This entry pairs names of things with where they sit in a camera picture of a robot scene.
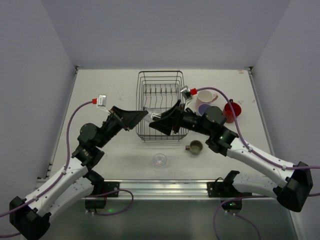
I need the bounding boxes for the clear glass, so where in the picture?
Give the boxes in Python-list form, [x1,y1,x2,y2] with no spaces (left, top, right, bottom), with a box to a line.
[142,106,163,123]
[152,153,168,168]

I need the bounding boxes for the lavender cup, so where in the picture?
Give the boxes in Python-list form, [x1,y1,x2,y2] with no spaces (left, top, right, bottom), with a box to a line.
[197,103,211,116]

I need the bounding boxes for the beige mug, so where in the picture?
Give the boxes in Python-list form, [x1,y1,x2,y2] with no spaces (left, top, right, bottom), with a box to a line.
[185,140,204,155]

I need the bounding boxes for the pink mug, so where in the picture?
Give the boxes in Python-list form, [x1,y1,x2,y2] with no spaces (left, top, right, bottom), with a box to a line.
[195,90,219,108]

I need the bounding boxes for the red mug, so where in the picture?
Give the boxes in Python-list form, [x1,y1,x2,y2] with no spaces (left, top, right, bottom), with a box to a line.
[222,99,242,124]

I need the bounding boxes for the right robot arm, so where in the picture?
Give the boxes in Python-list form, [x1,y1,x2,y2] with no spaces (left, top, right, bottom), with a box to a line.
[149,101,313,212]

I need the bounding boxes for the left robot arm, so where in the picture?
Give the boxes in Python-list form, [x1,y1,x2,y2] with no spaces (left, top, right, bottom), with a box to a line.
[9,106,148,240]

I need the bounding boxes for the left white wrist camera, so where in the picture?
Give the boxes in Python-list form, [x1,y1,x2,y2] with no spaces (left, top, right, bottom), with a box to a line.
[96,94,109,112]

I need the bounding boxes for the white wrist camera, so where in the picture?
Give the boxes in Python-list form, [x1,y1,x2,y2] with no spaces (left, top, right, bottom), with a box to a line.
[180,85,193,110]
[96,94,109,112]

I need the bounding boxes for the wire dish rack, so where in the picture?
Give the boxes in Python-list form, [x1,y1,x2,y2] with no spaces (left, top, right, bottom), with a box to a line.
[136,70,189,143]

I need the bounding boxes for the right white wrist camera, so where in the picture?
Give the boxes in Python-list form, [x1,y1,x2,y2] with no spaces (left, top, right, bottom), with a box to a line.
[180,85,193,110]

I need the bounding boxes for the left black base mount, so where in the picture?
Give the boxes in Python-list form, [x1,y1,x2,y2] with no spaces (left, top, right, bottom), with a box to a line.
[90,181,120,198]

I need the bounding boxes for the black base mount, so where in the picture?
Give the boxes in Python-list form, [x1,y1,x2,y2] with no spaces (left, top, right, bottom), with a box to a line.
[206,177,253,198]
[90,181,120,198]

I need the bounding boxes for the aluminium mounting rail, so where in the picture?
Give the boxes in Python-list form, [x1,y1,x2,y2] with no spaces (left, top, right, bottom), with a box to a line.
[34,176,278,201]

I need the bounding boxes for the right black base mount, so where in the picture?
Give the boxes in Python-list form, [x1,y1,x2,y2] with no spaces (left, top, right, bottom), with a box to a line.
[206,177,253,198]

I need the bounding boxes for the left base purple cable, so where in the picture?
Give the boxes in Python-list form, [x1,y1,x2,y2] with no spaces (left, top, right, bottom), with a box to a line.
[84,189,135,216]

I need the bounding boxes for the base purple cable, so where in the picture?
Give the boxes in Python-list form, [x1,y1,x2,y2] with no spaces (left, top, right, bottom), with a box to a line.
[212,194,262,240]
[84,189,135,216]

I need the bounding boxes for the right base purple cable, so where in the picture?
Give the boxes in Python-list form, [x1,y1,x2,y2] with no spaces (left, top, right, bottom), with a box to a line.
[212,194,262,240]

